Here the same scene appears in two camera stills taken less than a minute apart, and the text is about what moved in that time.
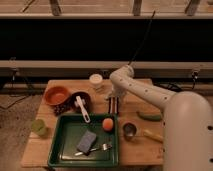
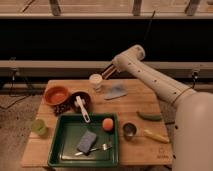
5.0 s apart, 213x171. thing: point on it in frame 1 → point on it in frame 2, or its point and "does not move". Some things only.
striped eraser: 113,105 → 108,72
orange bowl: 56,95 does not move
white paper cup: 96,80 does not move
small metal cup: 129,131 does not move
